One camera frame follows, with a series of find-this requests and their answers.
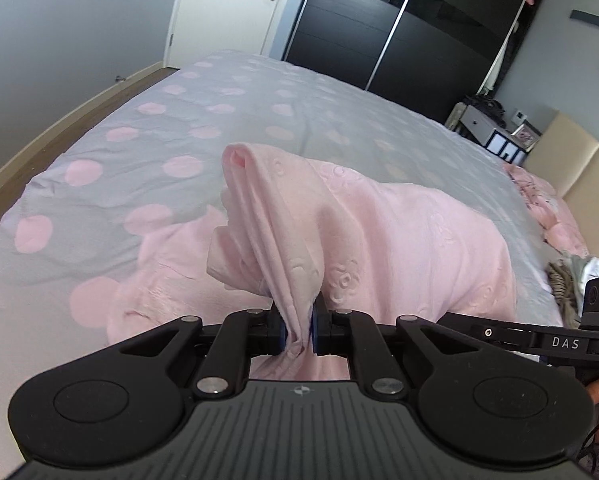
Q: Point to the brown striped garment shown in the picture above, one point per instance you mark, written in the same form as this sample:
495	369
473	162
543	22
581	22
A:
562	295

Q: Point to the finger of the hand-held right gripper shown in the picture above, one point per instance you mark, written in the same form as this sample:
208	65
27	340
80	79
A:
494	332

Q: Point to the beige padded headboard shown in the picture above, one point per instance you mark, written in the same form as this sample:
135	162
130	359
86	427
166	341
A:
579	170

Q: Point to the dark wall lamp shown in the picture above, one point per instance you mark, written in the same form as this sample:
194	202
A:
588	18

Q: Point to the white door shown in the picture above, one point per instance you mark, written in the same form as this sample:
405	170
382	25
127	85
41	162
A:
219	10

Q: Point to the black bag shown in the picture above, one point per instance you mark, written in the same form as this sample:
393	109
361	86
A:
484	107

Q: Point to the photo frame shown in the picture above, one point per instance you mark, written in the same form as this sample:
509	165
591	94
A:
525	135

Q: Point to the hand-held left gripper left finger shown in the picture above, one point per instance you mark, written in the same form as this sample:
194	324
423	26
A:
281	335

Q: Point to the pink pillow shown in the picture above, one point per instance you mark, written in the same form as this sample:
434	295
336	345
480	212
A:
549	210

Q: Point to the grey pink-dotted blanket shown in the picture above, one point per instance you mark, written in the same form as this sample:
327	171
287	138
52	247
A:
154	125

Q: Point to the pink flower-embossed garment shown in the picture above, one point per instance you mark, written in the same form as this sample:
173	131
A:
404	240

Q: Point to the black sliding-door wardrobe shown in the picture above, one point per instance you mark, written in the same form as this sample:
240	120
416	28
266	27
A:
404	25

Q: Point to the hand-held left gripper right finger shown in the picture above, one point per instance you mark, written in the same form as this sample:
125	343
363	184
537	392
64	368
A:
318	332

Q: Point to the white bedside shelf unit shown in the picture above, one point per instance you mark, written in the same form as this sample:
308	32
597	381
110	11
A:
484	130

